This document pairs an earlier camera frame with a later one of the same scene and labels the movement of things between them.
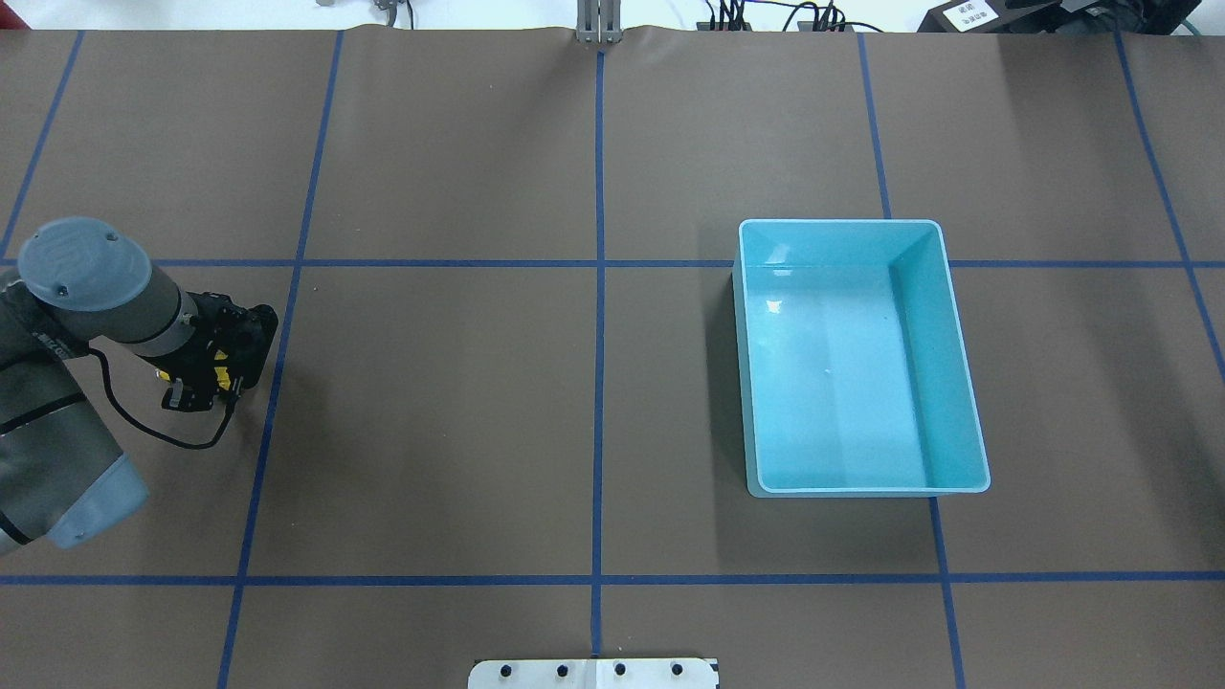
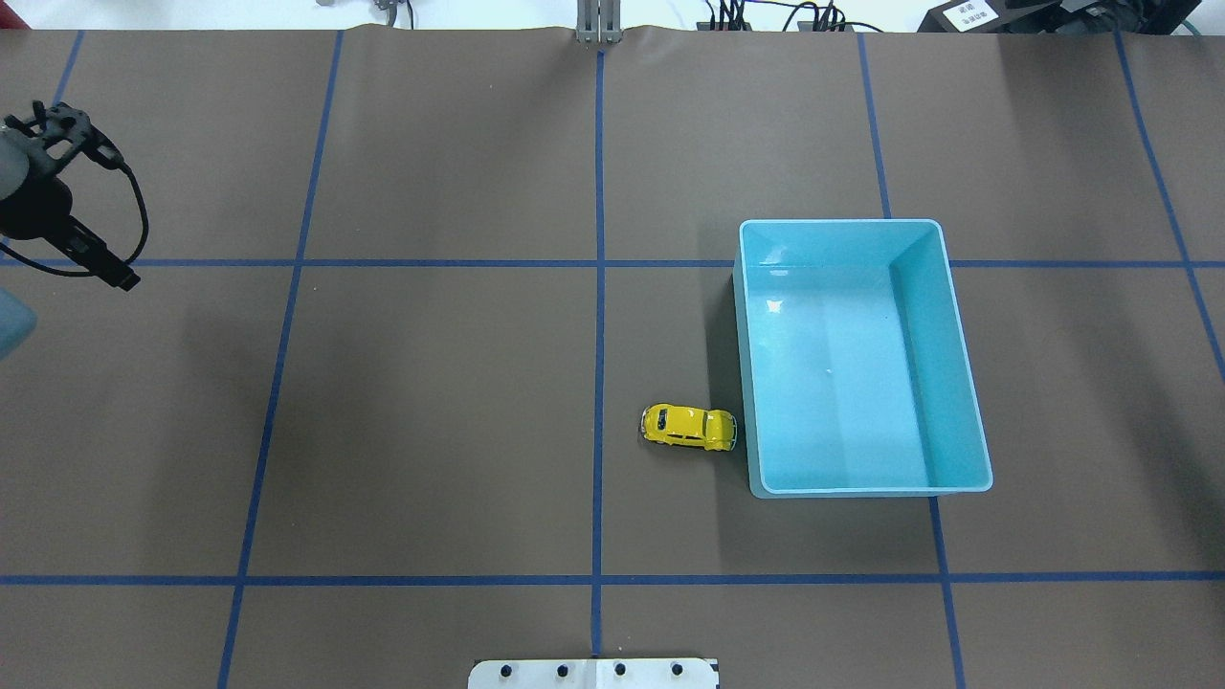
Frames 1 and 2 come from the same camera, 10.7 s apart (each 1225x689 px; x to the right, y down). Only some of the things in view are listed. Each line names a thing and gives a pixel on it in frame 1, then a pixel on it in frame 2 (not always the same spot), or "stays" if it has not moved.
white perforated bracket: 594,674 stays
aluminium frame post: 598,21 stays
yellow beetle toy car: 223,377 to 705,429
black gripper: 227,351 to 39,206
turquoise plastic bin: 854,369 stays
